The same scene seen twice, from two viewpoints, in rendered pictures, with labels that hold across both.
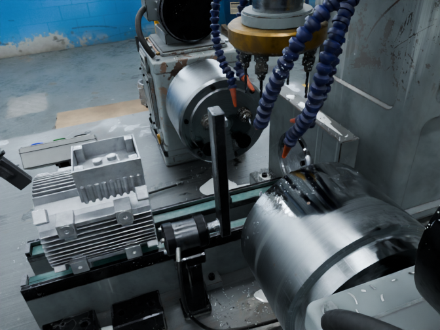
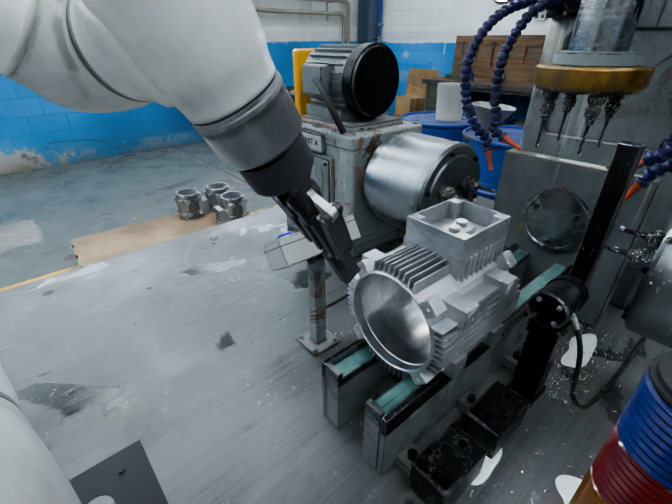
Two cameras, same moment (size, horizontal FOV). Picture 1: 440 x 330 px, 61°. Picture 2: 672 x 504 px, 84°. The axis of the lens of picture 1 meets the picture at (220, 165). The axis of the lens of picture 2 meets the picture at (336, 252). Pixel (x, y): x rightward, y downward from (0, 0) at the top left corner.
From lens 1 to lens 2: 0.63 m
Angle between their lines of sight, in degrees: 20
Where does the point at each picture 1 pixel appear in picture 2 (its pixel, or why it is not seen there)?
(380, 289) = not seen: outside the picture
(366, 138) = not seen: hidden behind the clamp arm
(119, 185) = (490, 253)
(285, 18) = (636, 55)
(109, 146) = (436, 215)
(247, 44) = (600, 82)
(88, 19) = (69, 132)
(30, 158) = (293, 251)
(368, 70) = (627, 121)
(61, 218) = (458, 302)
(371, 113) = not seen: hidden behind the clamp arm
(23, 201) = (200, 328)
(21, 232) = (232, 365)
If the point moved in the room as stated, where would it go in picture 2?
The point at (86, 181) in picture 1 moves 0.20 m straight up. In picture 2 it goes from (470, 251) to (502, 94)
